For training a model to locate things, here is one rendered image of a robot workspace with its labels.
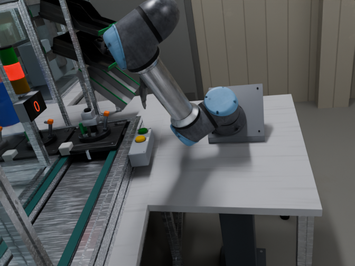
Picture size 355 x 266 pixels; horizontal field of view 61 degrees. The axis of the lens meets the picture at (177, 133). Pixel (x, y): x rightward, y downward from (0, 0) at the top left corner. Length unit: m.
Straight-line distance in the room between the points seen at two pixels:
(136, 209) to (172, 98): 0.39
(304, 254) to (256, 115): 0.55
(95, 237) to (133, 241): 0.14
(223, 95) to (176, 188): 0.38
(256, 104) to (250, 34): 2.27
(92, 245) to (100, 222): 0.08
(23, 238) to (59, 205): 0.60
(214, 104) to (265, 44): 2.52
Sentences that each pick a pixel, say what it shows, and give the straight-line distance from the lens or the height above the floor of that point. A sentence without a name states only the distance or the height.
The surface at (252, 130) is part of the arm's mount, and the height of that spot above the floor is 0.91.
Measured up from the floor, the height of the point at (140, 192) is 0.86.
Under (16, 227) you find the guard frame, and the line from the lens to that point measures 0.50.
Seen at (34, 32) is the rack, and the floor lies 1.41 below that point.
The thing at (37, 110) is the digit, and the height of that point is 1.19.
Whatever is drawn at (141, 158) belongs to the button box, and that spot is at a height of 0.94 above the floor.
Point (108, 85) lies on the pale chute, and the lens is 1.61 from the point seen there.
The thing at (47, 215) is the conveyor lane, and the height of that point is 0.92.
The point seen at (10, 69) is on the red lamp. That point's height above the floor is 1.34.
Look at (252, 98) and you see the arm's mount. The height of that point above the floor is 1.01.
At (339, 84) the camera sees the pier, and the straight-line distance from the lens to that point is 3.58.
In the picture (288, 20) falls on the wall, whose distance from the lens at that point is 3.54.
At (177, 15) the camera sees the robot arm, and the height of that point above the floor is 1.42.
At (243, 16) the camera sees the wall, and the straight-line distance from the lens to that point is 3.51.
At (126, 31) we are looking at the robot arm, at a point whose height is 1.41.
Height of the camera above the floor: 1.52
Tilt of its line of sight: 27 degrees down
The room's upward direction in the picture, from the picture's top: 11 degrees counter-clockwise
